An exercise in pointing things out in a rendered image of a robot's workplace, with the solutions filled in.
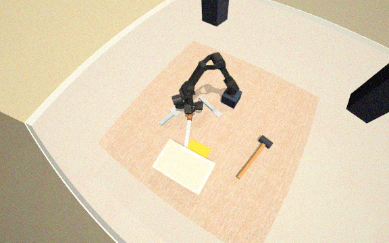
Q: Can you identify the mallet with wooden handle and black head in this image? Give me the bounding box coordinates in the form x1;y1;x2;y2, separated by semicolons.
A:
236;135;273;179

